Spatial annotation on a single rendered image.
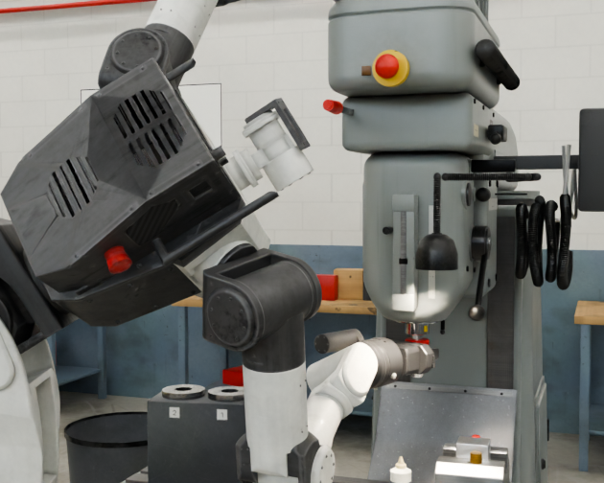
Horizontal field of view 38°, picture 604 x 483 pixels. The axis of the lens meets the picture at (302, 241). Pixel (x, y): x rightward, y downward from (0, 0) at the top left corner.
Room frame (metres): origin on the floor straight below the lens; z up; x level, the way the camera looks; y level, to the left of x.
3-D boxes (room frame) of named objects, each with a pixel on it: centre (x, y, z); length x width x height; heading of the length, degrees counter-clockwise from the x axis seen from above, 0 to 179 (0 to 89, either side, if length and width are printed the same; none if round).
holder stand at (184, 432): (1.80, 0.20, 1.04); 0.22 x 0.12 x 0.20; 80
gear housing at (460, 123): (1.73, -0.24, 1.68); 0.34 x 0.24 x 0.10; 161
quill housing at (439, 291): (1.69, -0.23, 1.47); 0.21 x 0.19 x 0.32; 71
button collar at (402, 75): (1.47, -0.15, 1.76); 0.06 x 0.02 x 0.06; 71
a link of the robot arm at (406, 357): (1.62, -0.16, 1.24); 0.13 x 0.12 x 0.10; 49
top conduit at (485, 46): (1.67, -0.37, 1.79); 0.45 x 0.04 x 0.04; 161
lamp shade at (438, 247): (1.49, -0.23, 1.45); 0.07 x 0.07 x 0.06
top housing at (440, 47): (1.70, -0.23, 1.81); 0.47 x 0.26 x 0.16; 161
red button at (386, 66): (1.45, -0.14, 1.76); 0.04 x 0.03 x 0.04; 71
